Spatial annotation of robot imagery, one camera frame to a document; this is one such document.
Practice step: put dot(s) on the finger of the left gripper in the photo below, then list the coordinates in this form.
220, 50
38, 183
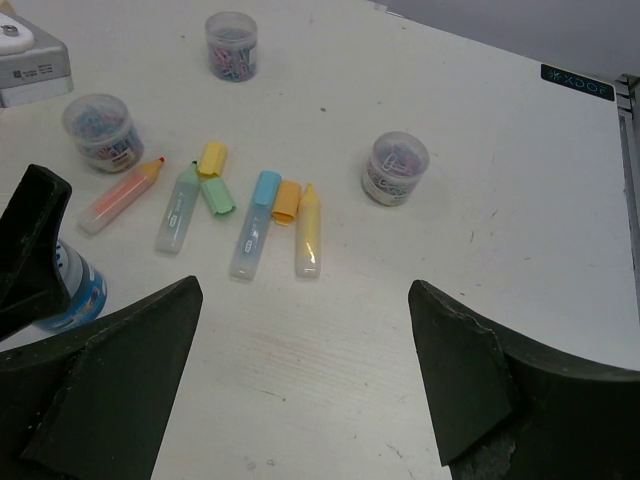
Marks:
32, 288

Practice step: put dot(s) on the yellow highlighter pen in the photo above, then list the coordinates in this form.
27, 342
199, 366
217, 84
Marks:
308, 235

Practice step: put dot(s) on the aluminium table rail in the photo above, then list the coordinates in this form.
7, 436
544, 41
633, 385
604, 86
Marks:
627, 94

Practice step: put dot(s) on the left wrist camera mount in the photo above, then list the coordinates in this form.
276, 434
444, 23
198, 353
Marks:
35, 65

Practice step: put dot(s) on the blue capped highlighter pen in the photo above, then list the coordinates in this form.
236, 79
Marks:
252, 238

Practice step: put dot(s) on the right table logo sticker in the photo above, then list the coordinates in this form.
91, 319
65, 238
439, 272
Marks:
577, 82

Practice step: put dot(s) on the yellow highlighter cap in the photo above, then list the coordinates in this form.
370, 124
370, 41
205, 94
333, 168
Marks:
213, 160

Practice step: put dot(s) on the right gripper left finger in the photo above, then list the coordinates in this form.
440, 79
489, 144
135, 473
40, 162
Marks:
94, 402

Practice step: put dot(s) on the green highlighter pen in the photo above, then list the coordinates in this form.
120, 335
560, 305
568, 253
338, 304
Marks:
178, 214

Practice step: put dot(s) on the paperclip jar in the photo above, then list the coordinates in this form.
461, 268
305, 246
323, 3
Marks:
103, 132
231, 39
396, 165

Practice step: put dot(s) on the green highlighter cap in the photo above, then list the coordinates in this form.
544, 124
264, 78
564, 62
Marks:
217, 196

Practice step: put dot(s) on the orange highlighter cap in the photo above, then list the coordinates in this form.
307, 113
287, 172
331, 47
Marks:
285, 207

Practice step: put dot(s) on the orange highlighter pen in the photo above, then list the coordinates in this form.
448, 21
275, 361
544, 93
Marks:
119, 197

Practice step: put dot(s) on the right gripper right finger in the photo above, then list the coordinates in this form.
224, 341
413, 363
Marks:
504, 406

